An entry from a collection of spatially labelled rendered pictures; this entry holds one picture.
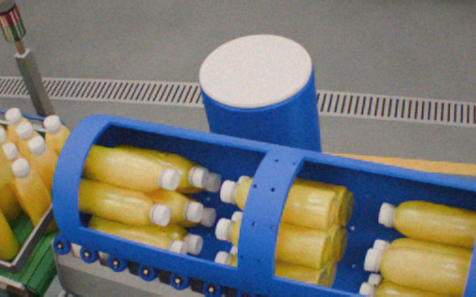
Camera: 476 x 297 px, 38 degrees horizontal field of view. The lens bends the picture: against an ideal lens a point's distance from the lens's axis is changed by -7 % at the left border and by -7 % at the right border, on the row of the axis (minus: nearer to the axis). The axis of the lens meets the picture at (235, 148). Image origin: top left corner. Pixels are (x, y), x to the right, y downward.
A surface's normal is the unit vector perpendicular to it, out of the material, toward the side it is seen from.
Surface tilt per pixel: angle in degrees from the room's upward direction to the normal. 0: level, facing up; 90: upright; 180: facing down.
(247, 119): 90
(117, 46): 0
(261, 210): 31
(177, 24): 0
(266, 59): 0
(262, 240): 51
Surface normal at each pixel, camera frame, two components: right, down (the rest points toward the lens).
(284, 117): 0.44, 0.59
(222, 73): -0.15, -0.70
